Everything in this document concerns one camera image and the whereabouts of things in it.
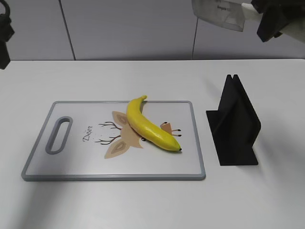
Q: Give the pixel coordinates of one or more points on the black knife stand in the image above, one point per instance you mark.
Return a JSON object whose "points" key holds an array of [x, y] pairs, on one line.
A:
{"points": [[234, 125]]}

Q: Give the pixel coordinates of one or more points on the white-handled kitchen knife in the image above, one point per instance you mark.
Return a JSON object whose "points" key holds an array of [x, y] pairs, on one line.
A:
{"points": [[225, 14]]}

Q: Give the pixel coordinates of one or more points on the grey-rimmed deer cutting board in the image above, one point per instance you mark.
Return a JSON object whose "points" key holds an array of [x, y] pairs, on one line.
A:
{"points": [[92, 141]]}

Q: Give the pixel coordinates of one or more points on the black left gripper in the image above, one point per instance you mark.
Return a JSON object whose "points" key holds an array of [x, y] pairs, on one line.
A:
{"points": [[6, 32]]}

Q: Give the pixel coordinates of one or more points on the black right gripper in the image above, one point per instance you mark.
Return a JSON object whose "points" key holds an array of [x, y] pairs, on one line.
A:
{"points": [[277, 15]]}

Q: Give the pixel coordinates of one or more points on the yellow plastic banana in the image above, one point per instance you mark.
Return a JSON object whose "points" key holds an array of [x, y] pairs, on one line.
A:
{"points": [[145, 128]]}

